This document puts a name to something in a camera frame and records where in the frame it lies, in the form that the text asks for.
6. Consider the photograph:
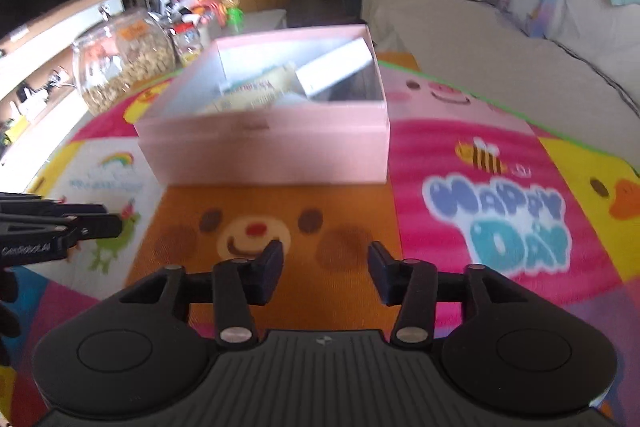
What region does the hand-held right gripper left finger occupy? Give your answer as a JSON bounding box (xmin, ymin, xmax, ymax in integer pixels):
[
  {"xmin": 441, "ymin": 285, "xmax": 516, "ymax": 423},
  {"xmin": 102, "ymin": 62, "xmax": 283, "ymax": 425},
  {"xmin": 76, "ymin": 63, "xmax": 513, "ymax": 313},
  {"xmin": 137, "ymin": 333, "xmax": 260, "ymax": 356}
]
[{"xmin": 116, "ymin": 239, "xmax": 285, "ymax": 351}]

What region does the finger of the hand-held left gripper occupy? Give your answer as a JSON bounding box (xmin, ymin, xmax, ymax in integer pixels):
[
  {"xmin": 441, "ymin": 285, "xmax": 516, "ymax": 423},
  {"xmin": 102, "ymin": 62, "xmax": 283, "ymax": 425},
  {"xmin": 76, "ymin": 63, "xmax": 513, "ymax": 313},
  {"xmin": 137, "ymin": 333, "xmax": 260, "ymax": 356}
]
[
  {"xmin": 0, "ymin": 215, "xmax": 124, "ymax": 254},
  {"xmin": 0, "ymin": 193, "xmax": 109, "ymax": 221}
]

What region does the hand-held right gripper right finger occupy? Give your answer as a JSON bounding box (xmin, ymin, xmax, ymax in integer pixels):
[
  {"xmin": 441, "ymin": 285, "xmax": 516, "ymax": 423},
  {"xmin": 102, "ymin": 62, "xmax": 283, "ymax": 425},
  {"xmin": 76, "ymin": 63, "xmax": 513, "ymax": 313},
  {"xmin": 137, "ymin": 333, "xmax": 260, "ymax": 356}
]
[{"xmin": 366, "ymin": 242, "xmax": 532, "ymax": 351}]

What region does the pink cardboard box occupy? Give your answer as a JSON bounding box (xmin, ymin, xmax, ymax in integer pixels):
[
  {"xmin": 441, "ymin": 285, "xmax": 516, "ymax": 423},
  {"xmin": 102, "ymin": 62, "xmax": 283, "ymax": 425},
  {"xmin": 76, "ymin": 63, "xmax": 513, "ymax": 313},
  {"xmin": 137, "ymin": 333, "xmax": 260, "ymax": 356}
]
[{"xmin": 133, "ymin": 24, "xmax": 391, "ymax": 186}]

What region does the cream cosmetic tube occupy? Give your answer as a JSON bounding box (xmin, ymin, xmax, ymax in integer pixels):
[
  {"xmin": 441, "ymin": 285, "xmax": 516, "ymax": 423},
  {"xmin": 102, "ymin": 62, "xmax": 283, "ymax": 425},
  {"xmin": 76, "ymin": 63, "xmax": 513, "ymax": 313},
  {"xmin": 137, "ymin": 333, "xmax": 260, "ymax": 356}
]
[{"xmin": 197, "ymin": 67, "xmax": 301, "ymax": 116}]

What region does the white rectangular carton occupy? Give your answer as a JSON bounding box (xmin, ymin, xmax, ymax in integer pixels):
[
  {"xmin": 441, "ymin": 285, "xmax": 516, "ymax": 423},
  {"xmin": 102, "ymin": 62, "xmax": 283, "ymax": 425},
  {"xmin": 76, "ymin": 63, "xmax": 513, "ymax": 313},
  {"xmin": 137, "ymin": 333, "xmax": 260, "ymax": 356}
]
[{"xmin": 294, "ymin": 38, "xmax": 377, "ymax": 100}]

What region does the person's left hand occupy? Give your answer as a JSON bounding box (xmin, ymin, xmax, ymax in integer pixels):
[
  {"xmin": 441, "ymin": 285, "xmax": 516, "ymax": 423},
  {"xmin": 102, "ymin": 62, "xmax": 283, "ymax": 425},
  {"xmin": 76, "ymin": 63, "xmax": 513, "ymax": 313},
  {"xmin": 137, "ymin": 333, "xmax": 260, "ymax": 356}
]
[{"xmin": 0, "ymin": 268, "xmax": 21, "ymax": 368}]

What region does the colourful cartoon play mat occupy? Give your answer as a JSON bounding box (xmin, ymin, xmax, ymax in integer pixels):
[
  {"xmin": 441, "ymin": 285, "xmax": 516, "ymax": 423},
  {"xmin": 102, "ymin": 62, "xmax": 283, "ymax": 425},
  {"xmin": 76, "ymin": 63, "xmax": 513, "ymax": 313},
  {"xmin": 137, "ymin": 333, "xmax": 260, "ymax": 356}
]
[{"xmin": 0, "ymin": 53, "xmax": 640, "ymax": 427}]

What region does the white television stand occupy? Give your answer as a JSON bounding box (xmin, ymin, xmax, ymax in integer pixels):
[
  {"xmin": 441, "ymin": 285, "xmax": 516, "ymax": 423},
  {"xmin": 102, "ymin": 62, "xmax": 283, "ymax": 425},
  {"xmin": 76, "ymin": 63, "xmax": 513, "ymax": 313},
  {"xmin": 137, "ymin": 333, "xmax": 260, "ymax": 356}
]
[{"xmin": 0, "ymin": 0, "xmax": 127, "ymax": 168}]

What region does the glass jar of peanuts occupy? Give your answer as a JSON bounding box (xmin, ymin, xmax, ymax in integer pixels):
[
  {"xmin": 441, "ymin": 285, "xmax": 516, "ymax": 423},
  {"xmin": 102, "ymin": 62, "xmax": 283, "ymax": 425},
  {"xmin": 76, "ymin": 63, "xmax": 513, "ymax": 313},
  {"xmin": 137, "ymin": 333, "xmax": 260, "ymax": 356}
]
[{"xmin": 72, "ymin": 6, "xmax": 177, "ymax": 117}]

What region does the small jar with red lid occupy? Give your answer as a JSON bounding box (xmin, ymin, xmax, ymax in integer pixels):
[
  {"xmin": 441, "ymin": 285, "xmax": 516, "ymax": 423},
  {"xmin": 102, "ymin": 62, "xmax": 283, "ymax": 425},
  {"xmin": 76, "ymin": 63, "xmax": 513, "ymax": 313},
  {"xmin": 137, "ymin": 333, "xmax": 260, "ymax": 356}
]
[{"xmin": 169, "ymin": 20, "xmax": 205, "ymax": 68}]

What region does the green plastic bottle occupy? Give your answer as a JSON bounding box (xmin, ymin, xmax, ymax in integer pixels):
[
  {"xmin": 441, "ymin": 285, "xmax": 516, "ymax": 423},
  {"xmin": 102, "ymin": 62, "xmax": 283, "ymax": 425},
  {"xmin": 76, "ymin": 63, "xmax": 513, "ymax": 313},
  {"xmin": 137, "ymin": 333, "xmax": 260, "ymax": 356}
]
[{"xmin": 222, "ymin": 0, "xmax": 245, "ymax": 33}]

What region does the grey sofa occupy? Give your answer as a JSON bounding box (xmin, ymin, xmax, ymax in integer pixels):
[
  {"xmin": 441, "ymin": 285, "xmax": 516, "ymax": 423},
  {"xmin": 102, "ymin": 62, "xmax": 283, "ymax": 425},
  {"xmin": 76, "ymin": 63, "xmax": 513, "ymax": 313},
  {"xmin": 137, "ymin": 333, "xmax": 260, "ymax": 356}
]
[{"xmin": 352, "ymin": 0, "xmax": 640, "ymax": 160}]

